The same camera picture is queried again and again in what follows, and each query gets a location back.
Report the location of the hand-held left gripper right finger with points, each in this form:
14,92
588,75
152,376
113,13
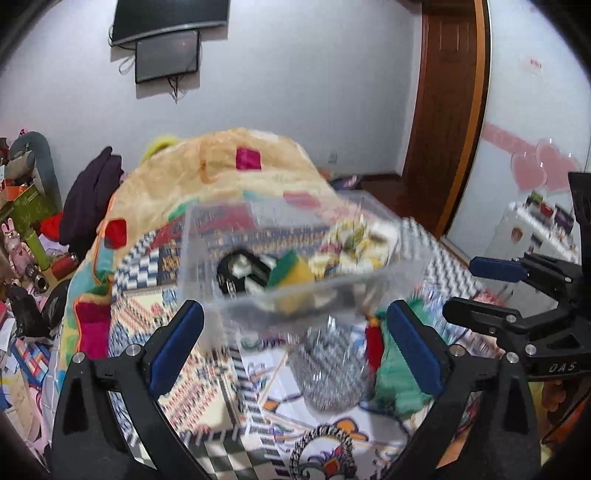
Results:
415,353

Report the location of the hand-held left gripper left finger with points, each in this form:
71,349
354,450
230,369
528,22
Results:
178,344

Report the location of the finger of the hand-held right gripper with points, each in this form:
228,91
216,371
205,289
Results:
489,318
496,269

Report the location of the green and red cloth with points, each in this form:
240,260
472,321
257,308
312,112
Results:
397,387

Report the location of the clear plastic storage box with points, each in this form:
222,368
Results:
207,258

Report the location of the black and white soft item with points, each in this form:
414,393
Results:
241,272

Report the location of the white floral soft cloth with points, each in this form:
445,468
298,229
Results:
355,249

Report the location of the green and yellow sponge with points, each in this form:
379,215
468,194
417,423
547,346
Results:
290,273

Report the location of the white storage rack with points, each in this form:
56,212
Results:
531,230

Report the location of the patterned bed sheet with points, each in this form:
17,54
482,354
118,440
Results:
258,406

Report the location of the black plastic bag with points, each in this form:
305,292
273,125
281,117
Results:
32,309

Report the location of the brown wooden door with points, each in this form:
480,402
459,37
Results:
443,115

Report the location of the dark purple clothing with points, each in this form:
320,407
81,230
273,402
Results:
92,194

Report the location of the yellow plush blanket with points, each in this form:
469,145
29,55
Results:
184,170

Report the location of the pink rabbit toy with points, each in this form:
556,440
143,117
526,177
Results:
14,247

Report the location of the green cardboard box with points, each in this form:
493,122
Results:
27,207

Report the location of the grey plush toy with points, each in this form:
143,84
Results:
32,157

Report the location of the pink heart wall decoration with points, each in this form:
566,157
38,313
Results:
535,161

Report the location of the white wall socket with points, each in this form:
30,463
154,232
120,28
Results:
332,158

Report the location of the small black wall monitor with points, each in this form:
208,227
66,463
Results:
167,56

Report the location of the large black wall television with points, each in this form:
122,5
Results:
171,18

